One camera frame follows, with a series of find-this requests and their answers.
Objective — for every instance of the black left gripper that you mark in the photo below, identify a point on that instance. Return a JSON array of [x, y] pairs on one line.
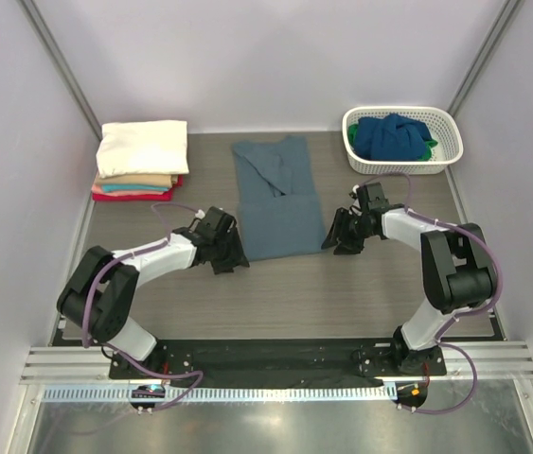
[[236, 255]]

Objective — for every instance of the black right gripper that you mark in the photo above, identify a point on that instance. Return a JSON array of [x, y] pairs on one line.
[[338, 232]]

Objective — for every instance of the grey-blue t-shirt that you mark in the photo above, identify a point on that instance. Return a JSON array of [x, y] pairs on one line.
[[279, 209]]

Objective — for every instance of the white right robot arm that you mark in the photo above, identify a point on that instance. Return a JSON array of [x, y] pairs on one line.
[[458, 274]]

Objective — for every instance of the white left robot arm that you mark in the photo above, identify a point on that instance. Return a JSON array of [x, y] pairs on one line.
[[98, 296]]

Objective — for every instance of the dark blue crumpled t-shirt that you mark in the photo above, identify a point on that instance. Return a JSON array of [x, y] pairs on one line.
[[389, 137]]

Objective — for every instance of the beige folded t-shirt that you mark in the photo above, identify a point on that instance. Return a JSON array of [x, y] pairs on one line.
[[164, 180]]

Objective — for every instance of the teal folded t-shirt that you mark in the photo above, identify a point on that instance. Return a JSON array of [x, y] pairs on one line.
[[112, 188]]

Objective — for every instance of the white folded t-shirt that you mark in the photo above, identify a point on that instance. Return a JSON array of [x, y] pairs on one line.
[[151, 147]]

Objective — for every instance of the white perforated plastic basket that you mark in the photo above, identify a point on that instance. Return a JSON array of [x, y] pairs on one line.
[[409, 139]]

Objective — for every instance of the pink folded t-shirt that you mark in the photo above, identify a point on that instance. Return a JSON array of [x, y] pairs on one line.
[[97, 189]]

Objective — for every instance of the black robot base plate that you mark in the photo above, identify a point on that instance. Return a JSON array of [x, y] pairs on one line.
[[270, 364]]

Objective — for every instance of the white slotted cable duct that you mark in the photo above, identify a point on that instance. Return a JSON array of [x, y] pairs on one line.
[[152, 394]]

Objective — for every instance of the aluminium frame rail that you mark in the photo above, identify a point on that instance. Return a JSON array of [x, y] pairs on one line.
[[496, 359]]

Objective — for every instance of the right aluminium corner post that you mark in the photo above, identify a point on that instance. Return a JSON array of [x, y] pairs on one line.
[[503, 20]]

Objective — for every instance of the aluminium corner post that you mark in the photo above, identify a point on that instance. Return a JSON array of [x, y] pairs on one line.
[[49, 43], [503, 20]]

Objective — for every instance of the left aluminium corner post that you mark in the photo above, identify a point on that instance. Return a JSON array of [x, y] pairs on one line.
[[49, 43]]

